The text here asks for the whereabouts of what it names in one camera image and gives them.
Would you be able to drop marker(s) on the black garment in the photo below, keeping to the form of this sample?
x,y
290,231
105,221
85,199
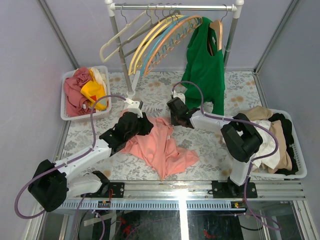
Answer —
x,y
287,130

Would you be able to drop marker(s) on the grey plastic hanger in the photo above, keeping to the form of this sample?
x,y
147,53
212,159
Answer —
x,y
147,30

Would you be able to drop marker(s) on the white laundry basket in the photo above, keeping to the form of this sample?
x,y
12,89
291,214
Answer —
x,y
298,156
96,113

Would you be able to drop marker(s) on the yellow hanger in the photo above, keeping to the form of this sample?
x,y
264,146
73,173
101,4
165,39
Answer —
x,y
155,40
150,37

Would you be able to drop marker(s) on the green t shirt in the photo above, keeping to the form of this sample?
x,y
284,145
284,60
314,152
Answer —
x,y
204,72

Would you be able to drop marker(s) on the metal clothes rack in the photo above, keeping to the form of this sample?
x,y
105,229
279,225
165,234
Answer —
x,y
114,45

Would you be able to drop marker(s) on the yellow garment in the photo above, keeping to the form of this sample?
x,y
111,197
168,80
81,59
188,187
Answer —
x,y
93,91

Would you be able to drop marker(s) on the white right laundry basket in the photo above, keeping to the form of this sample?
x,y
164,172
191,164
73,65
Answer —
x,y
298,156

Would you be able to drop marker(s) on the cream garment in left basket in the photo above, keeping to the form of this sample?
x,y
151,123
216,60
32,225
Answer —
x,y
99,77

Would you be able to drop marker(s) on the blue plastic hanger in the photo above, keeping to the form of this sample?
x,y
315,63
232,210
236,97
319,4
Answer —
x,y
136,65

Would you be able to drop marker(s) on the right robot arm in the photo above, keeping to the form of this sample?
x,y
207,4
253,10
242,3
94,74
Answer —
x,y
241,138

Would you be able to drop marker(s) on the white left laundry basket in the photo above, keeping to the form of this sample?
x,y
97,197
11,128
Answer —
x,y
96,113

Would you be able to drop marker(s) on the floral table cloth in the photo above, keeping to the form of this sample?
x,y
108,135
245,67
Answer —
x,y
154,91

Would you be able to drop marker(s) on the dusty rose garment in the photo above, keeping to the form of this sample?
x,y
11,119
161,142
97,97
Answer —
x,y
77,104

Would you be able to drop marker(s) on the beige garment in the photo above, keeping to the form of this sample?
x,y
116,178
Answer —
x,y
258,113

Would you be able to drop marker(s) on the right wooden hanger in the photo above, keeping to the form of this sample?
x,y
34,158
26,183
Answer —
x,y
217,26

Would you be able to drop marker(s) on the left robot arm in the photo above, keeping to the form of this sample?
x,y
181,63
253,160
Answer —
x,y
57,181

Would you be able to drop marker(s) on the salmon pink t shirt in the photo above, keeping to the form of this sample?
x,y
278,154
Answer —
x,y
159,149

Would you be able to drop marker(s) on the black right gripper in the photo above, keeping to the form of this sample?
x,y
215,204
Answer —
x,y
173,121

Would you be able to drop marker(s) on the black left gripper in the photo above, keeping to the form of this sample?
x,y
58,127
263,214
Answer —
x,y
147,126

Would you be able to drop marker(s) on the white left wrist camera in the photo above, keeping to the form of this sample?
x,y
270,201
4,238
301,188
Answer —
x,y
134,107

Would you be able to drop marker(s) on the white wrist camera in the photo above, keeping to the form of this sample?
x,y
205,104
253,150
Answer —
x,y
181,96
134,107

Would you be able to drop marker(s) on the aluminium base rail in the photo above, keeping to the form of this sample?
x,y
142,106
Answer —
x,y
192,195

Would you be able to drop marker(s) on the white garment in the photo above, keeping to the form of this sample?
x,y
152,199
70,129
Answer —
x,y
268,146

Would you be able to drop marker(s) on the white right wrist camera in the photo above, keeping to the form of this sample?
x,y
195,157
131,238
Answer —
x,y
181,96

